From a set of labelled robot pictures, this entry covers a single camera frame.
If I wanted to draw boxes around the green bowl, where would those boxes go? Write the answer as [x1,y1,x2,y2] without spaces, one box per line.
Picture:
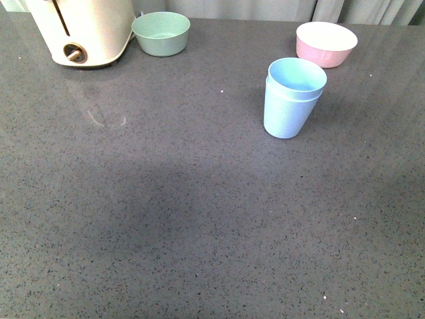
[131,11,191,57]

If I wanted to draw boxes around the blue cup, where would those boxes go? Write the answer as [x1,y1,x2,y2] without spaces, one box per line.
[264,76,323,139]
[268,57,327,100]

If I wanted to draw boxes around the white toaster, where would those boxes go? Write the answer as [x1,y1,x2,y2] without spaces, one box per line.
[26,0,135,67]

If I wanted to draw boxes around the pink bowl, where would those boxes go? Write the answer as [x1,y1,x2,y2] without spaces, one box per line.
[296,21,358,68]

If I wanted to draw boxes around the grey curtain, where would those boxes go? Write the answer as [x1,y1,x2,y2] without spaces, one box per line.
[0,0,425,27]

